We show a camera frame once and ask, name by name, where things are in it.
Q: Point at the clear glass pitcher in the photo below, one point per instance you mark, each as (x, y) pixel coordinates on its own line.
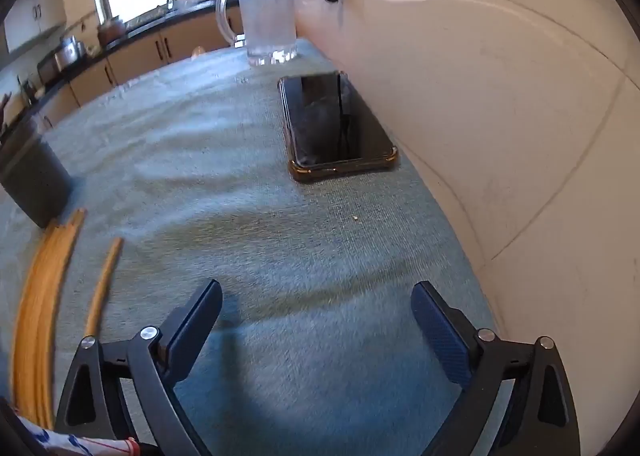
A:
(269, 33)

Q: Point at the teal table cloth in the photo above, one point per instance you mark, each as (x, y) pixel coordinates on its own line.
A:
(316, 350)

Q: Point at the black smartphone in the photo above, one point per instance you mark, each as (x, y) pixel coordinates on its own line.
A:
(330, 130)

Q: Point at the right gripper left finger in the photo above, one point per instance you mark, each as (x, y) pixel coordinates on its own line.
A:
(155, 360)

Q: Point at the dark perforated utensil holder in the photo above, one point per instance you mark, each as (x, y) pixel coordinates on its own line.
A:
(33, 175)

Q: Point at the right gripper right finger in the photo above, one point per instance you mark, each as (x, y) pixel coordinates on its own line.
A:
(540, 418)

